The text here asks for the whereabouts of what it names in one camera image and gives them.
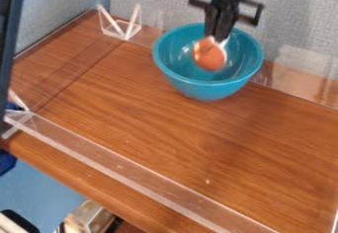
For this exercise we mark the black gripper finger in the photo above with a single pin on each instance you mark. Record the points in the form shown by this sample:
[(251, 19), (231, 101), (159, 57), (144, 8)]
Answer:
[(211, 16), (226, 23)]

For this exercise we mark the brown and white toy mushroom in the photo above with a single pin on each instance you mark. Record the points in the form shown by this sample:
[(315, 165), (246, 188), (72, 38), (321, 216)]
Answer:
[(208, 54)]

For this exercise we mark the blue bowl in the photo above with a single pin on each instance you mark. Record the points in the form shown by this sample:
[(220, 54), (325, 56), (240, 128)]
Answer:
[(195, 82)]

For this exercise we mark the clear acrylic back barrier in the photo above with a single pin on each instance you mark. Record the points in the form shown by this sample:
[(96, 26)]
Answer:
[(297, 82)]

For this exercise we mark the clear acrylic barrier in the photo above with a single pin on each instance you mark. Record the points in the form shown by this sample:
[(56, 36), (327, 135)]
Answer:
[(211, 214), (297, 82)]

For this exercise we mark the clear acrylic front barrier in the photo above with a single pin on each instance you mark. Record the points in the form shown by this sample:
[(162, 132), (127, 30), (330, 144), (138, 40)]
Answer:
[(211, 214)]

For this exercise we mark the blue object at left edge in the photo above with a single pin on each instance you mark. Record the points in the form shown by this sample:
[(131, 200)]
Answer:
[(8, 159)]

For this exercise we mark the metallic object under table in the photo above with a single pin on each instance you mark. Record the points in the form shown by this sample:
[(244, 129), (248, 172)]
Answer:
[(89, 218)]

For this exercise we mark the black white object bottom left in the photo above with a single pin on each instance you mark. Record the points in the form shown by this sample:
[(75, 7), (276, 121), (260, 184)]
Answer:
[(13, 223)]

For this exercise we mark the clear acrylic corner bracket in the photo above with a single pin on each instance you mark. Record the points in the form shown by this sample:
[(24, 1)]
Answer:
[(116, 28), (16, 117)]

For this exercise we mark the blue metal frame post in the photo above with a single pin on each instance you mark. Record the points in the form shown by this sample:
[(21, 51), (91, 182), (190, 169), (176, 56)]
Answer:
[(11, 10)]

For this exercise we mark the clear acrylic left corner bracket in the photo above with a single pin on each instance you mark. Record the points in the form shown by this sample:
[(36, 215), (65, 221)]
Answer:
[(16, 117)]

